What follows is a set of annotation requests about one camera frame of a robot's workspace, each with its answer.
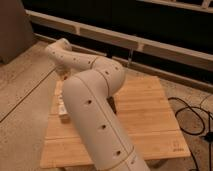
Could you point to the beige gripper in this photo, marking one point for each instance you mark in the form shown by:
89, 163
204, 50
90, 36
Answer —
63, 72

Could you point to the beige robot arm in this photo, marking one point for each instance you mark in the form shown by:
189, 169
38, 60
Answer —
85, 96

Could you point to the beige couch corner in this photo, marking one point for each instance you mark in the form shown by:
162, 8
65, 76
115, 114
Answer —
16, 33

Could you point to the wooden board table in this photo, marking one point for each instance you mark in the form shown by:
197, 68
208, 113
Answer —
144, 111

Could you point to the white shelf rail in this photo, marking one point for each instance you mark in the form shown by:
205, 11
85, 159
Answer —
166, 51

